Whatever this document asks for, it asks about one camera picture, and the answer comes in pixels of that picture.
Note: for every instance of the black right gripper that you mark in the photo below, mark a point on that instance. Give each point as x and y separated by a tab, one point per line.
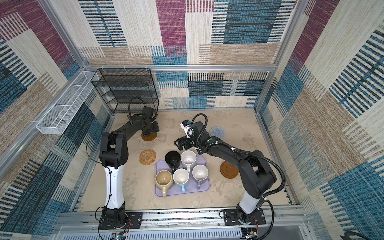
184	139

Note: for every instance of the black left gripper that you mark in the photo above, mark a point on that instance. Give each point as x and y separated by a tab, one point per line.
156	129

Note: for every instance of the brown wooden coaster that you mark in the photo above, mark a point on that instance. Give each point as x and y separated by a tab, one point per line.
150	137
228	170

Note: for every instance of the black mug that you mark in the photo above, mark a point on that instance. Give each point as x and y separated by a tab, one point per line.
173	160

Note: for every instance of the white speckled mug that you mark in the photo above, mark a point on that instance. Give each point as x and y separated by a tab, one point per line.
188	160

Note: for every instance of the rattan woven round coaster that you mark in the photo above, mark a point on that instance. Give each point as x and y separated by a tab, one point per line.
147	157

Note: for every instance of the blue woven round coaster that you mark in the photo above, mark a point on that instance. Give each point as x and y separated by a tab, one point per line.
217	132

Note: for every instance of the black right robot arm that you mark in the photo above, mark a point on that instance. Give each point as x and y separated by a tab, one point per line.
261	177

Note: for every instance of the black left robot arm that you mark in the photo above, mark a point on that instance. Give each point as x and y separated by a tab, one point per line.
114	151

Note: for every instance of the lilac plastic tray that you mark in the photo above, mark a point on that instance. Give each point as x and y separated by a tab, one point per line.
192	185

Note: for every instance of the beige mug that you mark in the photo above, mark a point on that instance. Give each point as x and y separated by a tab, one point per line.
164	181

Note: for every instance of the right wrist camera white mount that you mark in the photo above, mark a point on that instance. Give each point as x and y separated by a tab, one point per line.
185	125

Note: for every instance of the white mug blue handle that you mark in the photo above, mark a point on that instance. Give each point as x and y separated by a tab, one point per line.
181	178

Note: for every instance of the white mug lilac handle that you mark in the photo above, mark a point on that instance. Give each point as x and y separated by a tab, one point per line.
200	174

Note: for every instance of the black wire mesh shelf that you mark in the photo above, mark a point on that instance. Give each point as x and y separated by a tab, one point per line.
126	90

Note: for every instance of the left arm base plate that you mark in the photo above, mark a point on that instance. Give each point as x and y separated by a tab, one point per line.
120	220

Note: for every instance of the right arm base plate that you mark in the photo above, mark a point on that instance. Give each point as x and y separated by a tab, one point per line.
244	216

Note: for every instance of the white wire mesh basket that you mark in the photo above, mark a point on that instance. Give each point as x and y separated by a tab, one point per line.
60	115

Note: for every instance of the aluminium front rail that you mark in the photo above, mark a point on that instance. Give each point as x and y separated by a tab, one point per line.
283	223

